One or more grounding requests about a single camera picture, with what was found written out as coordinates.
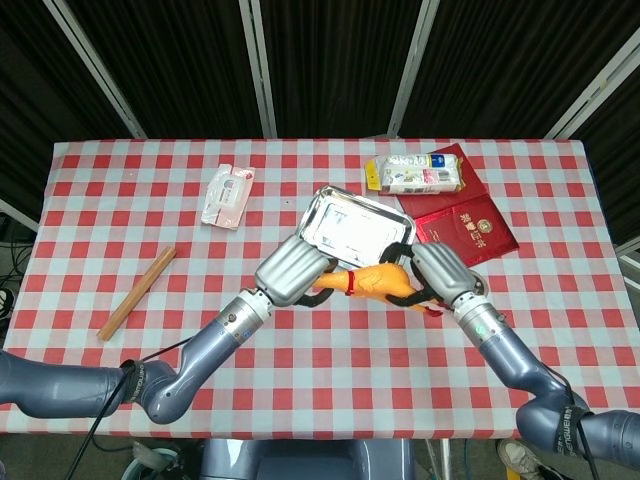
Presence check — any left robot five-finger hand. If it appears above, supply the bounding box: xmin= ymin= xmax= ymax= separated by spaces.
xmin=253 ymin=234 xmax=339 ymax=310

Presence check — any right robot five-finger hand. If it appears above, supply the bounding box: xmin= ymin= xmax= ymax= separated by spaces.
xmin=382 ymin=241 xmax=487 ymax=309

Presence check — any yellow rubber chicken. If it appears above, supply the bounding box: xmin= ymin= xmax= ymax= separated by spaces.
xmin=312 ymin=263 xmax=446 ymax=319

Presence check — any stainless steel tray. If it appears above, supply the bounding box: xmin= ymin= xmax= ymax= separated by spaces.
xmin=291 ymin=184 xmax=417 ymax=266

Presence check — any red certificate booklet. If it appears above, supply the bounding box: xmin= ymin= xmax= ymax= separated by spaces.
xmin=396 ymin=143 xmax=520 ymax=269

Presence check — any pink white wet wipes pack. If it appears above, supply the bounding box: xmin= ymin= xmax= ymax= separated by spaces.
xmin=200 ymin=163 xmax=257 ymax=231

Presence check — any white tissue pack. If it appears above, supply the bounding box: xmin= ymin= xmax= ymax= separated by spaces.
xmin=364 ymin=152 xmax=466 ymax=196

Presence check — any red white checkered tablecloth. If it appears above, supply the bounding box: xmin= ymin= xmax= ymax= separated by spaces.
xmin=0 ymin=138 xmax=640 ymax=441

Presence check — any wooden stick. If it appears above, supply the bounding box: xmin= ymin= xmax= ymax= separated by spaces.
xmin=96 ymin=246 xmax=178 ymax=343

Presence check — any grey robot torso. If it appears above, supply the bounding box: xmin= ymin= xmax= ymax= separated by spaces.
xmin=199 ymin=438 xmax=416 ymax=480

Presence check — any white sneaker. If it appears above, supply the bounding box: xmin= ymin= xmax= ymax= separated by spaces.
xmin=498 ymin=438 xmax=546 ymax=480

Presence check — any white teal bucket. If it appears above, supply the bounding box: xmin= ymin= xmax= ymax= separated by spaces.
xmin=121 ymin=442 xmax=181 ymax=480

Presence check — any aluminium partition post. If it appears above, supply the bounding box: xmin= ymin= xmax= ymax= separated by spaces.
xmin=544 ymin=49 xmax=640 ymax=141
xmin=43 ymin=0 xmax=147 ymax=140
xmin=238 ymin=0 xmax=278 ymax=140
xmin=387 ymin=0 xmax=441 ymax=139

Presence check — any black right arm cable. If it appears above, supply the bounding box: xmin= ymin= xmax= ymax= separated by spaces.
xmin=547 ymin=367 xmax=601 ymax=480

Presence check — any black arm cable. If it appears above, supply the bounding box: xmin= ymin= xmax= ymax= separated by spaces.
xmin=64 ymin=335 xmax=196 ymax=480
xmin=547 ymin=367 xmax=601 ymax=480

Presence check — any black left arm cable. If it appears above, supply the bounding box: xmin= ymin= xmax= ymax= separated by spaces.
xmin=64 ymin=335 xmax=196 ymax=480

